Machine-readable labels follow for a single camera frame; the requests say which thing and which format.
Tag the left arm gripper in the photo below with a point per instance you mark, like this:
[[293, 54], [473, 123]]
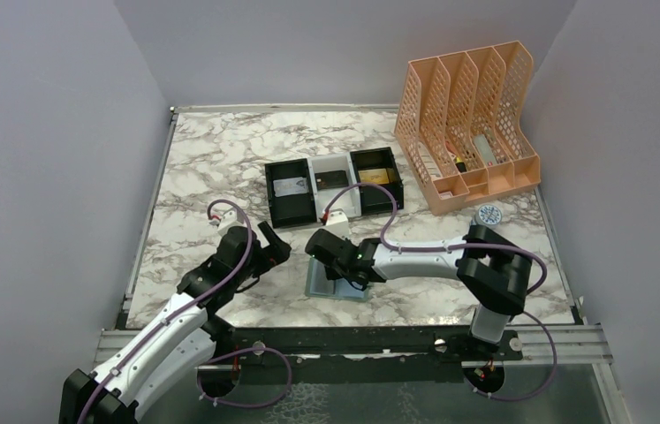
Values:
[[273, 254]]

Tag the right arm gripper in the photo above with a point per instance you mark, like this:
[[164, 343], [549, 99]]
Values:
[[331, 274]]

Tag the green card holder wallet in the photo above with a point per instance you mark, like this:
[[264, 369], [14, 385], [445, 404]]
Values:
[[320, 286]]

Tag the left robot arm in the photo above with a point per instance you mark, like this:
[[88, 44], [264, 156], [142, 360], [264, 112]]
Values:
[[185, 334]]

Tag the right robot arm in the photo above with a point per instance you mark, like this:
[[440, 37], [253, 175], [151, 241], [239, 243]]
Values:
[[493, 269]]

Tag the black card in tray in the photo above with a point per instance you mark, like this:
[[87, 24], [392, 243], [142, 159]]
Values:
[[331, 179]]

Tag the gold card in tray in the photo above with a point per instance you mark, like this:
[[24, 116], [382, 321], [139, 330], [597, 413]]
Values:
[[379, 176]]

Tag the black tray left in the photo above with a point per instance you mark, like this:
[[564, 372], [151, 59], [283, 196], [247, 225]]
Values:
[[295, 210]]

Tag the black tray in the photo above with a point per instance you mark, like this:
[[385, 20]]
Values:
[[377, 166], [295, 210]]

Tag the white tray middle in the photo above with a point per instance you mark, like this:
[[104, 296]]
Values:
[[349, 202]]

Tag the black tray right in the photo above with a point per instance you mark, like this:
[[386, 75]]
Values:
[[377, 166]]

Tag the yellow marker in organizer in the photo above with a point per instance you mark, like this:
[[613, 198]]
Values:
[[460, 164]]

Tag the blue white tape roll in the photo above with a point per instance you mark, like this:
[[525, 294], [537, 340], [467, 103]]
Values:
[[487, 215]]

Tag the grey item in organizer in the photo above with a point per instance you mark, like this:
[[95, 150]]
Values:
[[481, 143]]

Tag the orange file organizer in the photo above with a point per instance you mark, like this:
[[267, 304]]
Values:
[[449, 99]]

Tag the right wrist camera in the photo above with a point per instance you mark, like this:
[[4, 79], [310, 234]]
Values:
[[336, 222]]

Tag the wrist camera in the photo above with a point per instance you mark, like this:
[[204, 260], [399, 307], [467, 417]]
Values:
[[336, 222], [226, 220]]

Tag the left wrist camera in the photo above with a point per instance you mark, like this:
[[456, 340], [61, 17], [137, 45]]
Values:
[[226, 220]]

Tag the black mounting rail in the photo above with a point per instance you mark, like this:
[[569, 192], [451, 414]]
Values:
[[449, 341]]

